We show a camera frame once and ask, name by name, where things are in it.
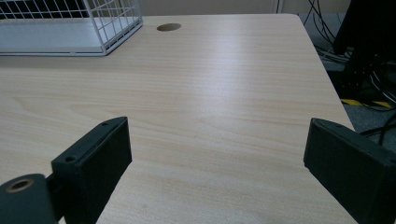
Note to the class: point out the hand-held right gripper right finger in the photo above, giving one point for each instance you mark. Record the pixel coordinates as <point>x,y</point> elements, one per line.
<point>351,174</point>

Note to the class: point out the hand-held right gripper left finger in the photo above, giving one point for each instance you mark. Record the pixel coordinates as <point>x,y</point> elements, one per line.
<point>93,168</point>

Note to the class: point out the yellow and black floor tape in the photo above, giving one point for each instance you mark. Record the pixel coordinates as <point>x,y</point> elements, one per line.
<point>364,103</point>

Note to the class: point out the black equipment stand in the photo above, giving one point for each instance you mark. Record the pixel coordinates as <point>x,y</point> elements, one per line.
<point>367,40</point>

